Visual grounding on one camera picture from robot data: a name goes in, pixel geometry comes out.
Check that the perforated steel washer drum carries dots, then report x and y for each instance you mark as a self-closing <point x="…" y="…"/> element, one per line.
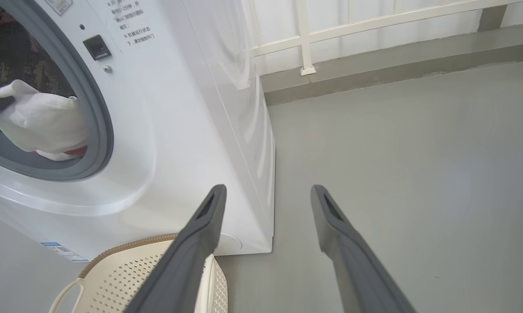
<point x="13" y="56"/>

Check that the black door latch slot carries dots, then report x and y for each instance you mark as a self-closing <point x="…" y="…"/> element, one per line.
<point x="97" y="47"/>

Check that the red and white shirt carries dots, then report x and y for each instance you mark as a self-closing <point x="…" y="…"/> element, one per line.
<point x="39" y="121"/>

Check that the white metal railing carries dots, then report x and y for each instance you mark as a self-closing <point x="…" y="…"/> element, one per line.
<point x="305" y="43"/>

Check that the cream perforated laundry basket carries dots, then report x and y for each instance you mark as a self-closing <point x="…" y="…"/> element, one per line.
<point x="113" y="282"/>

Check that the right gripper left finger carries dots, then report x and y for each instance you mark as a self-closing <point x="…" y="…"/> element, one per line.
<point x="183" y="261"/>

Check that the blue white energy label sticker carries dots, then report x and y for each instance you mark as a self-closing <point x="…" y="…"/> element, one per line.
<point x="63" y="252"/>

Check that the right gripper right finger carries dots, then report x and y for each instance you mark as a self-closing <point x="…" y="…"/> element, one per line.
<point x="357" y="274"/>

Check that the white front-load washing machine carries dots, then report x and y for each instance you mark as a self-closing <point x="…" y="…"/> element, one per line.
<point x="179" y="130"/>

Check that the grey rubber door gasket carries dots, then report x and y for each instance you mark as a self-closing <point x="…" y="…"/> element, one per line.
<point x="95" y="108"/>

